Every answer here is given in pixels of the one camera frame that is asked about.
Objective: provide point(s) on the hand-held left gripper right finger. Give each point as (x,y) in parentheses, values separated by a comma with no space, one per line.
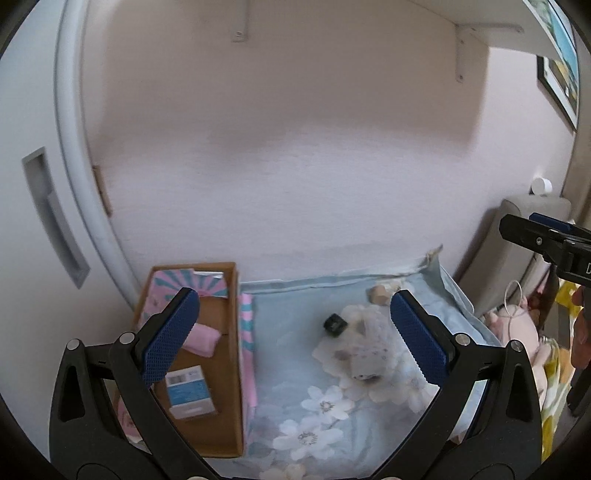
(418,344)

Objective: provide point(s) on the cardboard box with pink print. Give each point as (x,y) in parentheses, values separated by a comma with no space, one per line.
(226,369)

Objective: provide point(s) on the person's right hand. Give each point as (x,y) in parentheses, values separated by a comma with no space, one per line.
(581,327)

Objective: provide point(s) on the white wall shelf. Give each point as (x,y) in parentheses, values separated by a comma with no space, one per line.
(517,39)

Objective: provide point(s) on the light blue floral blanket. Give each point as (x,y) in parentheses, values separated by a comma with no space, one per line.
(286,323)

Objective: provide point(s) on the black framed picture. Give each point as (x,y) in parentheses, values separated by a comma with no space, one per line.
(561,92)

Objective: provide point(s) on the white round wall device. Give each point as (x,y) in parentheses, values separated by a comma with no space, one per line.
(541,186)

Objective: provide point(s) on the pink folded cloth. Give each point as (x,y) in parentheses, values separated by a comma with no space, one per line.
(201,339)

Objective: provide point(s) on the grey padded headboard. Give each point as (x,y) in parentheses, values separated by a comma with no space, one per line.
(503,258)

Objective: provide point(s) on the white shelf bracket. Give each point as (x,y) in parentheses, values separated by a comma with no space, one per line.
(461,50)
(239,25)

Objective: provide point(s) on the yellow patterned blanket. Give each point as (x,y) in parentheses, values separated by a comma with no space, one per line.
(554,406)

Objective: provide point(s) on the small black object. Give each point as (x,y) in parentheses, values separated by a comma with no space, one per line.
(333,324)

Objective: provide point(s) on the pink plush toy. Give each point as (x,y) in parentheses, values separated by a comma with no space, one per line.
(517,332)

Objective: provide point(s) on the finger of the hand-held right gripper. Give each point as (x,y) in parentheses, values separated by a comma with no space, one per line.
(549,222)
(526,233)

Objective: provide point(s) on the wooden cork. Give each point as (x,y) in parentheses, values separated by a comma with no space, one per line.
(379,294)

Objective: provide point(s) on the pale framed picture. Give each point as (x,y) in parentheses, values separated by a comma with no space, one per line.
(561,32)

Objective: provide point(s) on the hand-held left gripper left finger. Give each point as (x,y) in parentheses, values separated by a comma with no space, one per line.
(171,334)

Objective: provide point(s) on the small blue white carton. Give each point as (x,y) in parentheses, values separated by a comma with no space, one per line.
(189,392)

